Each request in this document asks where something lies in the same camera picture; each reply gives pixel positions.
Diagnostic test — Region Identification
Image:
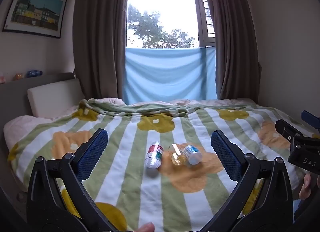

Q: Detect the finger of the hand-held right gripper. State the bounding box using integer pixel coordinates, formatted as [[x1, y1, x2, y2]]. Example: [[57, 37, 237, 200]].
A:
[[301, 110, 320, 130], [275, 119, 304, 146]]

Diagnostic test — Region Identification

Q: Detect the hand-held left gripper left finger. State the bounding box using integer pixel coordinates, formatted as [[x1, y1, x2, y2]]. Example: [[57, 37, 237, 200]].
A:
[[26, 128, 118, 232]]

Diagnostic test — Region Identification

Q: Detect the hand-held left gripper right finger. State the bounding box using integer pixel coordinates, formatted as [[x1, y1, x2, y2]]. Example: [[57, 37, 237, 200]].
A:
[[200, 130, 293, 232]]

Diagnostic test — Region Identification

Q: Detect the clear cup red green label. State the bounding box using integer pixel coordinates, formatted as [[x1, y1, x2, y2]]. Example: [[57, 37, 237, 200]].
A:
[[145, 141, 164, 169]]

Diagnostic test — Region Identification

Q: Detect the person's right hand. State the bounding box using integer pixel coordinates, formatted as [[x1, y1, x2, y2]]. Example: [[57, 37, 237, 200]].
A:
[[298, 173, 313, 200]]

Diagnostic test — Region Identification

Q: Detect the person's left hand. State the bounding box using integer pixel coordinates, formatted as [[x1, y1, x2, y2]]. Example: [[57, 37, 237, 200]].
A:
[[138, 223, 156, 232]]

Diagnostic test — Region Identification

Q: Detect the white bottle blue label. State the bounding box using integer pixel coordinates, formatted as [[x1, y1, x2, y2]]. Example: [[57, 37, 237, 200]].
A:
[[183, 144, 203, 165]]

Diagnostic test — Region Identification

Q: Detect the floral striped blanket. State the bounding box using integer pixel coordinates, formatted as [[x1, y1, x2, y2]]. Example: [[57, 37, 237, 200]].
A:
[[7, 98, 310, 232]]

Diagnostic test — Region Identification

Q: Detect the white cushion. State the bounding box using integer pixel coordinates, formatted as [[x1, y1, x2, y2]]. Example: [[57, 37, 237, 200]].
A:
[[27, 78, 84, 118]]

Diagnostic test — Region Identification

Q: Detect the pink bed sheet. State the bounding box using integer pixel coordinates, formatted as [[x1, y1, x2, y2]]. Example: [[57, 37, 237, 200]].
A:
[[3, 98, 255, 192]]

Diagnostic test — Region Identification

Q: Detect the grey headboard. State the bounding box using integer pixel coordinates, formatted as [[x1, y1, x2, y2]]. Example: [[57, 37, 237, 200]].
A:
[[0, 72, 77, 163]]

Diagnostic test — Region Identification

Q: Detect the light blue cloth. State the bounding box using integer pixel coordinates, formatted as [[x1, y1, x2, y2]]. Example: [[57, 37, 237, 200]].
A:
[[122, 47, 217, 105]]

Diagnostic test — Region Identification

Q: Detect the brown curtain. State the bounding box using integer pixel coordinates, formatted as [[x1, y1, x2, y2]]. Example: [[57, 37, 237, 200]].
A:
[[72, 0, 132, 105], [200, 0, 262, 105]]

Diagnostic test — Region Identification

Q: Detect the framed picture of houses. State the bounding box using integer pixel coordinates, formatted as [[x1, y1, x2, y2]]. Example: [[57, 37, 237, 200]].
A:
[[2, 0, 67, 39]]

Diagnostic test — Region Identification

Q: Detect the window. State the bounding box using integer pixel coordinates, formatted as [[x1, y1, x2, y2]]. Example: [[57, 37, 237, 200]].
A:
[[126, 0, 216, 49]]

